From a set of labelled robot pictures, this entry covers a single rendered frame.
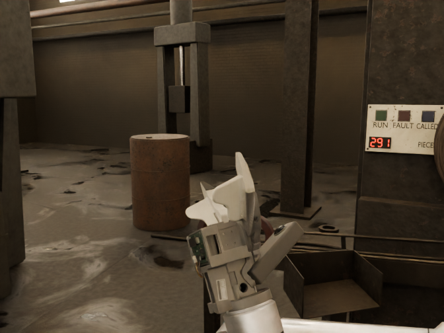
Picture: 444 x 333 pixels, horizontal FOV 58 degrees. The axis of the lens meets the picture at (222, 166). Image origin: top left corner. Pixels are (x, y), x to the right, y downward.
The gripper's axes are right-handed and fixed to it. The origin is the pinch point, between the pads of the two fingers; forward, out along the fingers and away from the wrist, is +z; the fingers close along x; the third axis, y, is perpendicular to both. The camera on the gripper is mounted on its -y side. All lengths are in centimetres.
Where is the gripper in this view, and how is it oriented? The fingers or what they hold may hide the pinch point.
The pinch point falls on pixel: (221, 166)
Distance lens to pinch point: 60.6
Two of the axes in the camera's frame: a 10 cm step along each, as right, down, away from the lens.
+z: -2.7, -9.4, 2.1
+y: -8.9, 1.6, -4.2
